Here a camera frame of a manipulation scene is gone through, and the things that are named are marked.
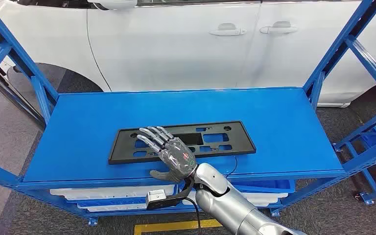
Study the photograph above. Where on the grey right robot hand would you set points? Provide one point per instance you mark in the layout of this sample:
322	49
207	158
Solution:
176	159

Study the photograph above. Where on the black plastic frame part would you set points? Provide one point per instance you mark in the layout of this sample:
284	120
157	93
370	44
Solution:
233	142

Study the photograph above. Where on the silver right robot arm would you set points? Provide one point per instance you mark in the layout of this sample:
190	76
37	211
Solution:
227	207

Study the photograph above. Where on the blue steel shelf rack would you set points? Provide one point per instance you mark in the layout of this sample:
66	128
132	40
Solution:
110	129
368	198

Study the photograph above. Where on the yellow floor tape rectangle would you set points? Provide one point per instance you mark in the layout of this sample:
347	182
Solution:
175	225

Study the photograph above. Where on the long white plastic tray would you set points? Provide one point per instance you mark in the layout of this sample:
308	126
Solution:
116	208
265	198
110	192

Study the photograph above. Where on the white car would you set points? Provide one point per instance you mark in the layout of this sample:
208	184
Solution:
175	48

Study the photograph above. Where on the white car side mirror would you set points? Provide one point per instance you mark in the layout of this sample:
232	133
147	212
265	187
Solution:
113	4

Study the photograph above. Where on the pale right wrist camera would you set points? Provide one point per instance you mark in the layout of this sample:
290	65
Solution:
155	196

